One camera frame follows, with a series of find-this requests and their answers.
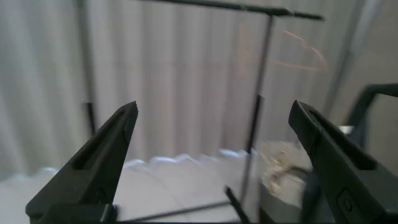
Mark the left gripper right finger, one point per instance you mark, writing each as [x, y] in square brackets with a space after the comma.
[351, 186]

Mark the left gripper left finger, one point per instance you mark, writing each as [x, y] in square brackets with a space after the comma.
[93, 168]

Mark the white laundry basket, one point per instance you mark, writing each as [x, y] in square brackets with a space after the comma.
[280, 203]

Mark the black clothes rack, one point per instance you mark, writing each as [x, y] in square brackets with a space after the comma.
[273, 11]

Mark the white curtain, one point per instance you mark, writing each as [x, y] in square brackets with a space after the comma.
[186, 77]

